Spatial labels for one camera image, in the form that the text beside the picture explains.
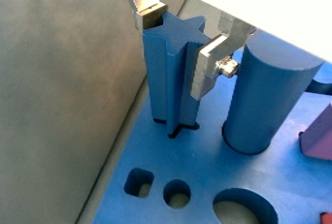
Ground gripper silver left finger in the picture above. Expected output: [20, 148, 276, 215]
[129, 0, 167, 30]

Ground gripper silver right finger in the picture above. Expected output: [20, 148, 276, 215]
[190, 12, 256, 100]

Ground blue star prism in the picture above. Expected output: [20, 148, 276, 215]
[143, 12, 210, 138]

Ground blue cylinder peg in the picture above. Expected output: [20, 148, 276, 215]
[224, 31, 323, 155]

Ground purple block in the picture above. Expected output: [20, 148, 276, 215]
[300, 102, 332, 161]

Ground blue shape sorter base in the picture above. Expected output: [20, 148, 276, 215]
[91, 49, 332, 224]

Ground red rectangular block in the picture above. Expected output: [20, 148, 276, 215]
[320, 212, 332, 224]

